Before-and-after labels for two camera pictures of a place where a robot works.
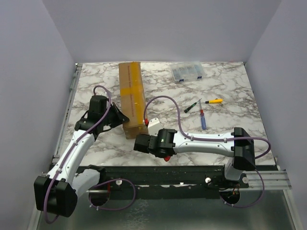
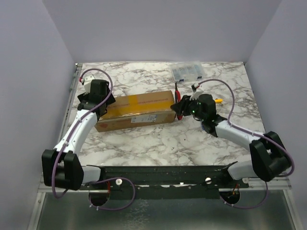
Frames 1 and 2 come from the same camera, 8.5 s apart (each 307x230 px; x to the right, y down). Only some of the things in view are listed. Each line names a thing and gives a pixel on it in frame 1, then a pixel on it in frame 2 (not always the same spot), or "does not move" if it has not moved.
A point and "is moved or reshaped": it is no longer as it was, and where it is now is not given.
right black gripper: [140, 143] to [186, 105]
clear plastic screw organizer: [183, 72] does not move
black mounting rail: [155, 182] does not move
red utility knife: [167, 158] to [177, 96]
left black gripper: [120, 119] to [85, 97]
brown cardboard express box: [132, 99] is moved or reshaped
